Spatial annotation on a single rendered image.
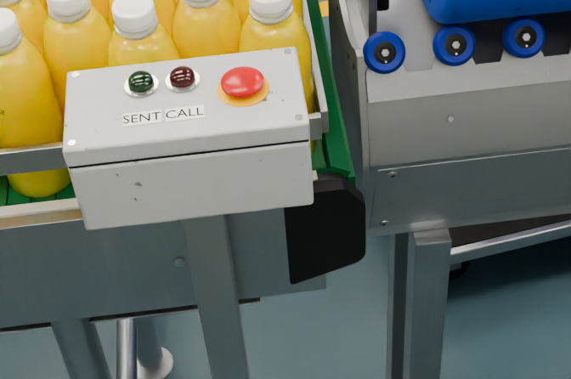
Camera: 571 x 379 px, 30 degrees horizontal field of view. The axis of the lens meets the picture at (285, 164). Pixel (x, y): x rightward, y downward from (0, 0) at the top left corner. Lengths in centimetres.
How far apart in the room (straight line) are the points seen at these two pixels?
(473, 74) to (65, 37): 43
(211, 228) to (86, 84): 18
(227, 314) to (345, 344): 98
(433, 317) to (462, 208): 22
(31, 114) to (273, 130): 28
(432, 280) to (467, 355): 61
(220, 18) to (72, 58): 15
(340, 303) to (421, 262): 71
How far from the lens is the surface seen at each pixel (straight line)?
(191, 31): 103
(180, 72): 90
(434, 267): 143
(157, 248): 113
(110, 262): 114
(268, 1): 98
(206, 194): 91
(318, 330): 207
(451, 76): 116
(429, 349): 158
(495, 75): 117
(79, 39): 103
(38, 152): 106
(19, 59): 102
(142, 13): 98
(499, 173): 128
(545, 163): 128
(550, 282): 217
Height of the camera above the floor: 169
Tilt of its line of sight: 46 degrees down
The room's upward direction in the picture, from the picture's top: 5 degrees counter-clockwise
